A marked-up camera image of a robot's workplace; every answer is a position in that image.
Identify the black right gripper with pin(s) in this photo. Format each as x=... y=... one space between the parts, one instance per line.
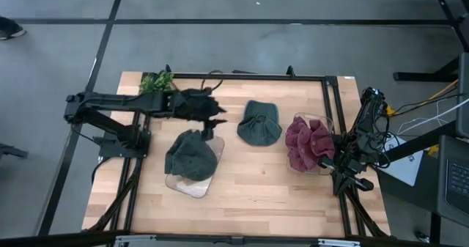
x=348 y=164

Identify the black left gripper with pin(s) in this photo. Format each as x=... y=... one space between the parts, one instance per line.
x=190 y=106

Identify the dark green baseball cap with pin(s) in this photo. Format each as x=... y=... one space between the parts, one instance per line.
x=258 y=128
x=198 y=155
x=172 y=161

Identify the maroon baseball cap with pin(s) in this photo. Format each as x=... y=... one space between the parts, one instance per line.
x=298 y=162
x=295 y=133
x=322 y=140

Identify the clear plastic bin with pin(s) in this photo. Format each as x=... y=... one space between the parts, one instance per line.
x=326 y=118
x=194 y=188

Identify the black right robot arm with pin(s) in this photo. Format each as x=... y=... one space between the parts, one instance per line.
x=366 y=129

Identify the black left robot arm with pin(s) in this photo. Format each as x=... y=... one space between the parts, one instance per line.
x=110 y=102

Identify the white box with logo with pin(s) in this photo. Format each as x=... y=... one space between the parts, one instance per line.
x=406 y=170

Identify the small artificial green plant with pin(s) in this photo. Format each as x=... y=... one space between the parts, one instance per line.
x=155 y=83

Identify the black side desk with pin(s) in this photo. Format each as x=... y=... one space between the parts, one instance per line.
x=427 y=195

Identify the small black caster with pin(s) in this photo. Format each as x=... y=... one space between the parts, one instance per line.
x=422 y=236

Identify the small yellow object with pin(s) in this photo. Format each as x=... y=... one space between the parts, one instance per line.
x=433 y=150

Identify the grey laptop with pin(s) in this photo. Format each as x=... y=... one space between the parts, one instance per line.
x=454 y=188

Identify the black desk leg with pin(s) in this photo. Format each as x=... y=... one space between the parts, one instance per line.
x=421 y=76

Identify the grey monitor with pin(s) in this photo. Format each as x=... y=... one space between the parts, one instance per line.
x=463 y=93

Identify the dark chair base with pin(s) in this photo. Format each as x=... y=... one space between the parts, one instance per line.
x=12 y=151

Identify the dark person's shoe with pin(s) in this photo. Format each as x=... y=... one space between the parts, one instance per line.
x=11 y=28

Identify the black aluminium table frame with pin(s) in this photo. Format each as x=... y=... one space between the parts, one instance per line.
x=256 y=76

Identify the silver metal bracket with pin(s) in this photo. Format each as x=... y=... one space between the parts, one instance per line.
x=339 y=242
x=135 y=239

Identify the black frame crossbar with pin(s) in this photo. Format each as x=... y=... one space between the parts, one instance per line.
x=55 y=237

